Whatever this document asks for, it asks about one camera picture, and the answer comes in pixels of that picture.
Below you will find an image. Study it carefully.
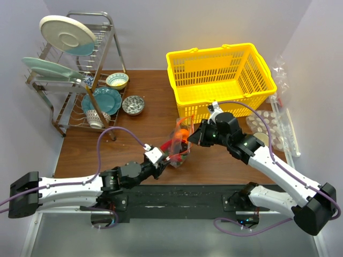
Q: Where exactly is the clear zip top bag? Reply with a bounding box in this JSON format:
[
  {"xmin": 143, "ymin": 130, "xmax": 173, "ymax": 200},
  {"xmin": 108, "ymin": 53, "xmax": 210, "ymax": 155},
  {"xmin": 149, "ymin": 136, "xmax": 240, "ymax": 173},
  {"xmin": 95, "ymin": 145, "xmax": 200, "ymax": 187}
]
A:
[{"xmin": 160, "ymin": 115, "xmax": 194, "ymax": 168}]

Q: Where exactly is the metal dish rack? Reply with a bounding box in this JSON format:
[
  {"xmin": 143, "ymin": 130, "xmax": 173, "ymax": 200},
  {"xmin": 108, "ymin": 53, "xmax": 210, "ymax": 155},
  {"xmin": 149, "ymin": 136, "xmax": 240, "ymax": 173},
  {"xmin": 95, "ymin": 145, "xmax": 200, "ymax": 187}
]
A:
[{"xmin": 22, "ymin": 11, "xmax": 129, "ymax": 137}]

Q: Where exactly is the white and blue plate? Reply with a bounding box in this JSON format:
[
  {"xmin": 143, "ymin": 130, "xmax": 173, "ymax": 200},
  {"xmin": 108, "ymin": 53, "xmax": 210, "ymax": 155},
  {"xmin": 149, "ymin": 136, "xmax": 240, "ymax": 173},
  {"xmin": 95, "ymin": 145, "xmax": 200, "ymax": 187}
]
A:
[{"xmin": 39, "ymin": 15, "xmax": 97, "ymax": 56}]

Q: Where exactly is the aluminium rail frame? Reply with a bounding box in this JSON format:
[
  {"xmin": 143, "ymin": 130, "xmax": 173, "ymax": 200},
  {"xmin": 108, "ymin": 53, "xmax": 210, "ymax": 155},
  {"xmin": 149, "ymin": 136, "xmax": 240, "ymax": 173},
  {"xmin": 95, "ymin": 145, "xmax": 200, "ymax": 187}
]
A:
[{"xmin": 23, "ymin": 207, "xmax": 329, "ymax": 256}]

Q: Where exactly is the cream ceramic mug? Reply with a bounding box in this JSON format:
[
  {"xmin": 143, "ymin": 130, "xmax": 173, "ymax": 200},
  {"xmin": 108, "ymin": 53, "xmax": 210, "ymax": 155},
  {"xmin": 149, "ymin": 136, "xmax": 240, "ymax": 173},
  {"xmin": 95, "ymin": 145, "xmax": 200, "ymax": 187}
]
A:
[{"xmin": 253, "ymin": 132, "xmax": 270, "ymax": 147}]

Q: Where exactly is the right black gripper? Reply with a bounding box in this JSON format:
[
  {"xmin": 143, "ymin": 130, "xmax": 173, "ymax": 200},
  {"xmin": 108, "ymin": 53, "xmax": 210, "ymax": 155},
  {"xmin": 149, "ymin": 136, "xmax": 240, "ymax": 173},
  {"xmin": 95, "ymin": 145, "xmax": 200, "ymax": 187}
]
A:
[{"xmin": 188, "ymin": 119, "xmax": 230, "ymax": 147}]

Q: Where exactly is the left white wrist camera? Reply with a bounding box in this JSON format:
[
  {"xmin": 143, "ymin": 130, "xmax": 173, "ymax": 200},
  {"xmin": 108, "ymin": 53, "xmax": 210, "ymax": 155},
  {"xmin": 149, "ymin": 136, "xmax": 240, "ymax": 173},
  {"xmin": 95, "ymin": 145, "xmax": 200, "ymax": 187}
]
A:
[{"xmin": 144, "ymin": 147, "xmax": 164, "ymax": 164}]

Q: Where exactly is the yellow plastic basket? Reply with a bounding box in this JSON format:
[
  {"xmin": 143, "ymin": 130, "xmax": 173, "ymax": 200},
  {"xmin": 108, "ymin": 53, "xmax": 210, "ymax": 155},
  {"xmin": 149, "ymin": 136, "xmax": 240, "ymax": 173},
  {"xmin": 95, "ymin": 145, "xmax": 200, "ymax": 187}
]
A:
[{"xmin": 166, "ymin": 43, "xmax": 277, "ymax": 123}]

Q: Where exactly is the blue patterned small dish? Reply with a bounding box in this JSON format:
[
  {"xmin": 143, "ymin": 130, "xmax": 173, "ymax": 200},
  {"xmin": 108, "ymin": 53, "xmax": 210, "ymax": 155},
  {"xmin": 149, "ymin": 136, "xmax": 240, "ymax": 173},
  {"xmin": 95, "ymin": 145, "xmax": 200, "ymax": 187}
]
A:
[{"xmin": 83, "ymin": 75, "xmax": 94, "ymax": 88}]

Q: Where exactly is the clear plastic bag pile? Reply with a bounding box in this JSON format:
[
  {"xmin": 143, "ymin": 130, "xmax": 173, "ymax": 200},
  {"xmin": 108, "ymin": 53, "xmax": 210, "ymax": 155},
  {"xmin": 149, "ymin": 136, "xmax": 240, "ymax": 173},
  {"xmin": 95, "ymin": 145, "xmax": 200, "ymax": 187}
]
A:
[{"xmin": 268, "ymin": 55, "xmax": 301, "ymax": 157}]

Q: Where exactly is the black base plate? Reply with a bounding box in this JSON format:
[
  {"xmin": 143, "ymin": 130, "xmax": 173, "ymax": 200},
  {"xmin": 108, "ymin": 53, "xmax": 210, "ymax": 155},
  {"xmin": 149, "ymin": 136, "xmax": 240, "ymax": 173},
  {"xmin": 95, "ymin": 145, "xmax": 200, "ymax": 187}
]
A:
[{"xmin": 93, "ymin": 185, "xmax": 257, "ymax": 223}]

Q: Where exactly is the teal patterned bowl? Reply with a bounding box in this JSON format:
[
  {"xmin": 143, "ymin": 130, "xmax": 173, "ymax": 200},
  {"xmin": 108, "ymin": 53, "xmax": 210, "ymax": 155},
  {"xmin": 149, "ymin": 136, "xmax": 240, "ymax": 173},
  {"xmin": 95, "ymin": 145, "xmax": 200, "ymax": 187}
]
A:
[{"xmin": 106, "ymin": 72, "xmax": 129, "ymax": 90}]

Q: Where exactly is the pale green plate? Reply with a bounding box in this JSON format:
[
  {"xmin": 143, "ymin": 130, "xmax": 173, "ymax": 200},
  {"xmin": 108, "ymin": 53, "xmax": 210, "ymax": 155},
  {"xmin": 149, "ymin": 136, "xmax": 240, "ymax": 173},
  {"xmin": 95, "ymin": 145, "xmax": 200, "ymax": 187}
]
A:
[{"xmin": 21, "ymin": 57, "xmax": 84, "ymax": 80}]

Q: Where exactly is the dark floral bowl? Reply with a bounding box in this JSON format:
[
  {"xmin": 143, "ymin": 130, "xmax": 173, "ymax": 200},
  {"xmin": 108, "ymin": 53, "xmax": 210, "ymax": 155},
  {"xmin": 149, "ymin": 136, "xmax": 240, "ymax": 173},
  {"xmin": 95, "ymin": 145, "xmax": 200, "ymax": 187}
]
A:
[{"xmin": 122, "ymin": 95, "xmax": 145, "ymax": 116}]

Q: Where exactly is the patterned cup in rack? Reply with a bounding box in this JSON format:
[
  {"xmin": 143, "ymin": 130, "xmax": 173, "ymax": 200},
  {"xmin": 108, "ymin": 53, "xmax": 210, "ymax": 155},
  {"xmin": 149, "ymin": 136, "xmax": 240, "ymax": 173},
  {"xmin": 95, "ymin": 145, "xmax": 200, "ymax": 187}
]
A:
[{"xmin": 86, "ymin": 110, "xmax": 105, "ymax": 129}]

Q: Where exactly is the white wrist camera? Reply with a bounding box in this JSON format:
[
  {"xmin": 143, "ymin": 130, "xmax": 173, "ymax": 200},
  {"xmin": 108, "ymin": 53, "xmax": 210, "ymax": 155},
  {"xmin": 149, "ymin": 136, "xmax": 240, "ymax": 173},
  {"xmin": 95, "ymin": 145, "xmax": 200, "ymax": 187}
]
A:
[
  {"xmin": 207, "ymin": 101, "xmax": 223, "ymax": 124},
  {"xmin": 144, "ymin": 147, "xmax": 164, "ymax": 164}
]

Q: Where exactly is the teal scalloped plate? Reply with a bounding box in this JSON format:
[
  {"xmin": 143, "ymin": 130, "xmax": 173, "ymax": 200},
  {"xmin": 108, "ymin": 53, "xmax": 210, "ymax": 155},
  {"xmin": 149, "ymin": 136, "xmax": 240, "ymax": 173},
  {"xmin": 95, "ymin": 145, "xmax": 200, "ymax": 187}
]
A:
[{"xmin": 81, "ymin": 87, "xmax": 122, "ymax": 115}]

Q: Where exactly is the orange fruit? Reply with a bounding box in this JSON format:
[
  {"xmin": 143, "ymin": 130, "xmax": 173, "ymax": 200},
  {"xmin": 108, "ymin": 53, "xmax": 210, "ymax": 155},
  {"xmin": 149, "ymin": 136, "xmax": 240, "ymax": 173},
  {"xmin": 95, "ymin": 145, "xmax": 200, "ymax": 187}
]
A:
[{"xmin": 175, "ymin": 128, "xmax": 190, "ymax": 143}]

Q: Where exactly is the polka dot plastic bag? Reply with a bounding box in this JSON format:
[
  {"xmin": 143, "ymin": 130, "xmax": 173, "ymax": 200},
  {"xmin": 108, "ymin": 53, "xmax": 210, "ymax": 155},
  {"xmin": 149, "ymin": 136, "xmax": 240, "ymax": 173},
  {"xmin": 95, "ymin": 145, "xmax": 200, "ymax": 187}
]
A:
[{"xmin": 246, "ymin": 110, "xmax": 284, "ymax": 152}]

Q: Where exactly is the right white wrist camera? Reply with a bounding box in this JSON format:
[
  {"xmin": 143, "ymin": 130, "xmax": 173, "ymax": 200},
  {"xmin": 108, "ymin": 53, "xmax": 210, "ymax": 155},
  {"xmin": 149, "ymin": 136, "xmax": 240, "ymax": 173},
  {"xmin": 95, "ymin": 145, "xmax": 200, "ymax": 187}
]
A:
[{"xmin": 207, "ymin": 101, "xmax": 223, "ymax": 124}]

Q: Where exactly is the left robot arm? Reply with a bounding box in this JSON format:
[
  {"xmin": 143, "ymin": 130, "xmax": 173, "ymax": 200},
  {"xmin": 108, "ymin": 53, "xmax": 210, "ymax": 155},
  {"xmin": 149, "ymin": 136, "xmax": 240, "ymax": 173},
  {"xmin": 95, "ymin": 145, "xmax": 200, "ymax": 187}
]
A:
[{"xmin": 8, "ymin": 157, "xmax": 170, "ymax": 218}]

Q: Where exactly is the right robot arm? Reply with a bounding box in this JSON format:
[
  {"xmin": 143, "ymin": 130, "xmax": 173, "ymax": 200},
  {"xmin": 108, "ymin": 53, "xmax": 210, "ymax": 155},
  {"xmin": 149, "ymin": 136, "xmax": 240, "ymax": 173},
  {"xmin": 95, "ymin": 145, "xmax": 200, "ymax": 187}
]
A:
[{"xmin": 188, "ymin": 112, "xmax": 341, "ymax": 236}]

